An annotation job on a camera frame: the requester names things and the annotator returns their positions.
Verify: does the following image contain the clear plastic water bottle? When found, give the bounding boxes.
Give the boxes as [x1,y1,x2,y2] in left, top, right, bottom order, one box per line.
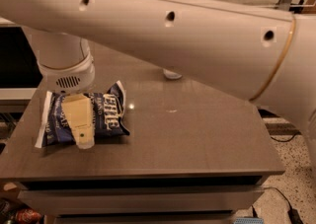
[163,69,182,80]

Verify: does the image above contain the blue box on floor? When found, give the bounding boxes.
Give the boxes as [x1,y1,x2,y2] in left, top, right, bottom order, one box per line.
[233,217,264,224]

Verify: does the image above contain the red soda can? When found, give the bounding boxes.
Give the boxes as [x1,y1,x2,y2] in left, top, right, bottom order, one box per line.
[14,208,41,224]

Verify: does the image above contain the blue potato chip bag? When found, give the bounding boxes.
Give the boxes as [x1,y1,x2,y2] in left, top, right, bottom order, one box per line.
[36,81,129,148]

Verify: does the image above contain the black floor cable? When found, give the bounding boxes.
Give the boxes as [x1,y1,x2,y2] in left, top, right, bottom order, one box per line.
[251,187,304,224]

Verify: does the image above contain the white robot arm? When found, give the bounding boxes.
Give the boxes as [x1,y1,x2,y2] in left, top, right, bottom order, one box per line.
[0,0,316,159]

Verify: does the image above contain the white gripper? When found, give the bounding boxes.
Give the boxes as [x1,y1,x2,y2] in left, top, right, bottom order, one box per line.
[39,54,95,149]

